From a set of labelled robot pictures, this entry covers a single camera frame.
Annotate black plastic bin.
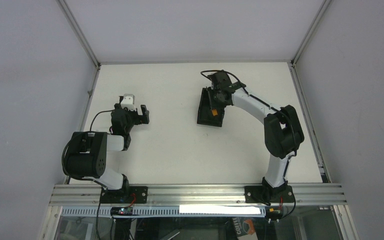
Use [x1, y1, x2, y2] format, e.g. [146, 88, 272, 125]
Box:
[197, 87, 226, 128]

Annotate orange handled screwdriver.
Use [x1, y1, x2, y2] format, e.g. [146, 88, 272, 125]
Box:
[211, 109, 218, 117]

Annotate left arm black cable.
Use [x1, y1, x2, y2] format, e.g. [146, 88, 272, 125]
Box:
[89, 109, 116, 133]

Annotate white slotted cable duct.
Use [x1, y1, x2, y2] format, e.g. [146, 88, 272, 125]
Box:
[61, 205, 266, 218]

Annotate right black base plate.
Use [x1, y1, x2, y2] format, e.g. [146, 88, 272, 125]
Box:
[244, 185, 296, 206]

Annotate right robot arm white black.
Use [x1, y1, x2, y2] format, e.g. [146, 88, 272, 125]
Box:
[197, 69, 305, 205]

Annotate coffee labelled box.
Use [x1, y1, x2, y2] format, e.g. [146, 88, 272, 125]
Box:
[232, 217, 256, 237]

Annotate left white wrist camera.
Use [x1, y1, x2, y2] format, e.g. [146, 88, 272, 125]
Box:
[119, 93, 137, 112]

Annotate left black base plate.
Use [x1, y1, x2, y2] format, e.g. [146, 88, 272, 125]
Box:
[99, 185, 149, 205]

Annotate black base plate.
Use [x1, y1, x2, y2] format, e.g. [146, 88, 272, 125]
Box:
[244, 185, 296, 206]
[99, 185, 149, 205]

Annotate aluminium mounting rail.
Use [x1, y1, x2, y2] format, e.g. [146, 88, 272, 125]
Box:
[49, 183, 347, 207]

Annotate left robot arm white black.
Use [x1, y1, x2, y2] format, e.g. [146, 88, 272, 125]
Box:
[61, 103, 150, 198]

